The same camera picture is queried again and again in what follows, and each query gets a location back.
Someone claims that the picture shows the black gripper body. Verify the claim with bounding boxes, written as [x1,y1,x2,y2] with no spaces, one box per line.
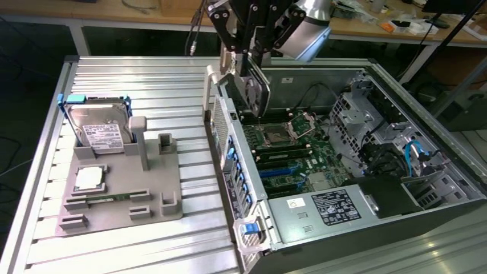
[229,0,293,32]

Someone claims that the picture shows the green GPU card black fan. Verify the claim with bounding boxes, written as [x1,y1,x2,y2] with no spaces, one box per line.
[218,47,272,118]

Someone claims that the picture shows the black RAM slot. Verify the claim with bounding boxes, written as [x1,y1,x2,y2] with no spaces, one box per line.
[256,159,304,168]
[253,143,306,152]

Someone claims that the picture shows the blue expansion slot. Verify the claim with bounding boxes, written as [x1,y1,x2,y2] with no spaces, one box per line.
[258,166,301,177]

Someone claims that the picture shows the black expansion slot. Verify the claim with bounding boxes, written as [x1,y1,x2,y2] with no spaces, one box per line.
[264,182,301,194]

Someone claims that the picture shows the wooden desk with monitor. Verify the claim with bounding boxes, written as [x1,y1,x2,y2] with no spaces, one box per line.
[326,0,487,83]

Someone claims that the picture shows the clear plastic bags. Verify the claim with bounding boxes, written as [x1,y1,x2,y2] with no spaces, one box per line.
[354,7,381,23]

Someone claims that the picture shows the small orange box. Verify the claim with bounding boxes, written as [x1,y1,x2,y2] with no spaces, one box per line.
[378,19,398,33]

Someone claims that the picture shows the wooden desk with cardboard box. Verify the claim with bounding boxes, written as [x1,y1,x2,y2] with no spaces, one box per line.
[0,0,244,57]

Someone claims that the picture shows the white tray with black foam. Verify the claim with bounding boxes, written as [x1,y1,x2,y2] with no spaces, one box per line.
[390,19,424,35]

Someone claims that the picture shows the metal socket cover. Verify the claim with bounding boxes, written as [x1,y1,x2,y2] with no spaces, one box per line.
[288,112,318,135]

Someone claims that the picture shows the grey metal disk bay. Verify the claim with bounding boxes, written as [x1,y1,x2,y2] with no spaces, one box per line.
[328,72,385,143]

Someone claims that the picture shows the CPU socket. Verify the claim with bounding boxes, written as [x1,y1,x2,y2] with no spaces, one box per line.
[262,124,289,148]

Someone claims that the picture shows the black monitor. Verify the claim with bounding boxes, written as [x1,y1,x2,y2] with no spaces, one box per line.
[420,0,487,29]

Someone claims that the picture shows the black stand pole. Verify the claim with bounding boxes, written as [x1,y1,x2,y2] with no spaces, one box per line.
[397,8,475,85]

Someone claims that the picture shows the black installed RAM stick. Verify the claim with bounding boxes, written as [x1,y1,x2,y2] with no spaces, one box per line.
[257,148,310,162]

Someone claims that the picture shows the blue disk caddy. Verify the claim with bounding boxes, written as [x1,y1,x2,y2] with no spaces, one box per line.
[56,93,133,148]

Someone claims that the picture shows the silver hard disk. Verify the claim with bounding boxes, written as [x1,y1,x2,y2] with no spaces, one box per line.
[62,102,133,155]

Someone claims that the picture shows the green motherboard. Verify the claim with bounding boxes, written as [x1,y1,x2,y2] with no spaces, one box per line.
[238,110,365,198]

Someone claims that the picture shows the silver chipset heatsink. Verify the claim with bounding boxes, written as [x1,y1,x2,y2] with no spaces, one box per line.
[306,172,330,191]

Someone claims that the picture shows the black box under desk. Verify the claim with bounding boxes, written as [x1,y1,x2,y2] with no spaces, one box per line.
[436,91,487,132]

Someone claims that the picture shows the grey parts rack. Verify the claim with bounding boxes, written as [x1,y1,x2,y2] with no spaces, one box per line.
[54,115,184,238]

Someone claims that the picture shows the CPU chip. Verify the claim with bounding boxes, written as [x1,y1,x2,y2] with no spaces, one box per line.
[73,166,109,191]

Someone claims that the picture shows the black plastic cover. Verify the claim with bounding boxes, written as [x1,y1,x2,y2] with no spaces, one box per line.
[358,175,424,220]

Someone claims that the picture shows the green RAM stick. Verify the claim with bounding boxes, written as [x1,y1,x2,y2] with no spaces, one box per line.
[85,193,133,203]

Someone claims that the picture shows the grey power supply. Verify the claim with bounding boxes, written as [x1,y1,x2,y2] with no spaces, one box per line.
[268,184,381,247]

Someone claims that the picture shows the black and grey PC case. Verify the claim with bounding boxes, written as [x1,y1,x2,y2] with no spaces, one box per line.
[202,58,487,274]

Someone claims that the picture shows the black hanging cable with connector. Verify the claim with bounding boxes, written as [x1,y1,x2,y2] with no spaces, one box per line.
[185,8,204,57]

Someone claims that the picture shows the blue wire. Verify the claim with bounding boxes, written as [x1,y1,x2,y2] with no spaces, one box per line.
[404,139,433,179]

